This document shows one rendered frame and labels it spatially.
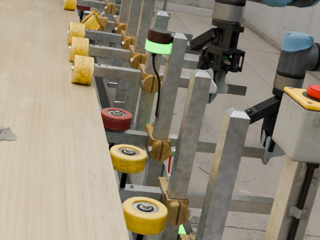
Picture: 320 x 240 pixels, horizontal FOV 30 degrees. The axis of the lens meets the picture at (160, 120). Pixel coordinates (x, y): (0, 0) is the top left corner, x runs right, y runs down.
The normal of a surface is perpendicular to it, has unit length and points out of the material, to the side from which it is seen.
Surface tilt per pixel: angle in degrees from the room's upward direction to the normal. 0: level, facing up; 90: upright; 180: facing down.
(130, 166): 90
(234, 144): 90
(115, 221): 0
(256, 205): 90
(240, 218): 0
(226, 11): 89
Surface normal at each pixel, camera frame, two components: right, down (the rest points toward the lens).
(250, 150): 0.17, 0.34
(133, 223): -0.40, 0.22
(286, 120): -0.97, -0.11
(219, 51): -0.85, 0.02
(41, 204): 0.18, -0.93
